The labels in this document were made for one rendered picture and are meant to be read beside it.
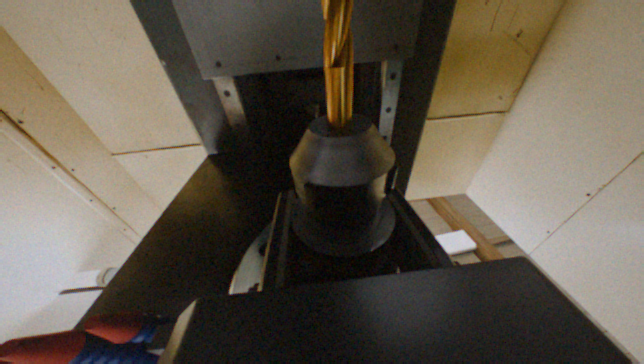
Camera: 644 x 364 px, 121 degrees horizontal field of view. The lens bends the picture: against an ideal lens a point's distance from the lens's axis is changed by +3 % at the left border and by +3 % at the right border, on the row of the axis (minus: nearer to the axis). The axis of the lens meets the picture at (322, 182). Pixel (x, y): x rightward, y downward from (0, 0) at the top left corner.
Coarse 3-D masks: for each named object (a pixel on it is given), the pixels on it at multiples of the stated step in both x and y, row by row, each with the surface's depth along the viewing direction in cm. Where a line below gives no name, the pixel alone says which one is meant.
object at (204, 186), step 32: (224, 160) 51; (256, 160) 50; (288, 160) 48; (192, 192) 41; (224, 192) 40; (256, 192) 39; (160, 224) 34; (192, 224) 33; (224, 224) 33; (256, 224) 32; (160, 256) 28; (192, 256) 28; (224, 256) 28; (128, 288) 25; (160, 288) 25; (192, 288) 24; (224, 288) 24
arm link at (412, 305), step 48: (288, 288) 5; (336, 288) 5; (384, 288) 5; (432, 288) 5; (480, 288) 5; (528, 288) 4; (192, 336) 4; (240, 336) 4; (288, 336) 4; (336, 336) 4; (384, 336) 4; (432, 336) 4; (480, 336) 4; (528, 336) 4; (576, 336) 4
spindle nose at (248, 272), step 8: (264, 232) 16; (256, 240) 15; (264, 240) 15; (248, 248) 15; (256, 248) 15; (264, 248) 14; (248, 256) 14; (256, 256) 14; (264, 256) 14; (240, 264) 14; (248, 264) 14; (256, 264) 13; (240, 272) 13; (248, 272) 13; (256, 272) 13; (232, 280) 13; (240, 280) 13; (248, 280) 13; (256, 280) 13; (232, 288) 12; (240, 288) 12
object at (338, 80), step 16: (336, 0) 4; (352, 0) 4; (336, 16) 4; (336, 32) 5; (336, 48) 5; (352, 48) 5; (336, 64) 5; (352, 64) 5; (336, 80) 5; (352, 80) 5; (336, 96) 6; (352, 96) 6; (336, 112) 6; (336, 128) 6
